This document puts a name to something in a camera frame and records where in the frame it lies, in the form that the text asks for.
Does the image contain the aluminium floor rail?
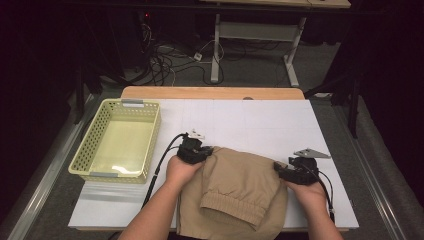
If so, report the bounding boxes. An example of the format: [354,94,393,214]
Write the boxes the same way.
[333,106,408,240]

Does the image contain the tangle of floor cables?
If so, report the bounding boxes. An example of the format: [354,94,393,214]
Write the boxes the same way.
[138,19,224,88]

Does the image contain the aluminium table edge rail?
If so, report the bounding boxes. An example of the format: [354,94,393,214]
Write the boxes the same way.
[6,94,96,240]

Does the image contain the black metal stand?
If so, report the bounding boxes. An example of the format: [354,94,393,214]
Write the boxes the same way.
[73,63,104,124]
[303,66,363,139]

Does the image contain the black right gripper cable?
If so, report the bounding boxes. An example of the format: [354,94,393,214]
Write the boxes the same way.
[316,169,336,224]

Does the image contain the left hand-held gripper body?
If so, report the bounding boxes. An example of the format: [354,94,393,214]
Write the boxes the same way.
[177,130,205,165]

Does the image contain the person's right hand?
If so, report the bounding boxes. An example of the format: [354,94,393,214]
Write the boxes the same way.
[284,179,327,214]

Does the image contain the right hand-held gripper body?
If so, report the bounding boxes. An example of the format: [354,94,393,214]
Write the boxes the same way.
[283,148,332,186]

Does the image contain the person's left hand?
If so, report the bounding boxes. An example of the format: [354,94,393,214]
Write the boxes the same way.
[165,156,205,191]

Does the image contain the white table cover sheet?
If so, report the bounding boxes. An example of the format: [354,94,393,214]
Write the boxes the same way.
[68,98,360,231]

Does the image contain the white-framed desk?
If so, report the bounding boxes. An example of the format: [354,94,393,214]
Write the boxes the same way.
[199,0,352,88]

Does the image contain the tan shorts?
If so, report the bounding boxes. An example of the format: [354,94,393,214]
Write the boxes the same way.
[175,145,290,240]

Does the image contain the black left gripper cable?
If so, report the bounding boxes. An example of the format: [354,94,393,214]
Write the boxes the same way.
[141,132,189,209]

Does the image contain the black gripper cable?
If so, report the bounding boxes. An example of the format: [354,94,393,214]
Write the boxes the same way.
[141,132,189,209]
[316,169,336,224]

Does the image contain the yellow perforated plastic basket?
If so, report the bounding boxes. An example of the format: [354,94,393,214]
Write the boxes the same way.
[67,98,163,184]

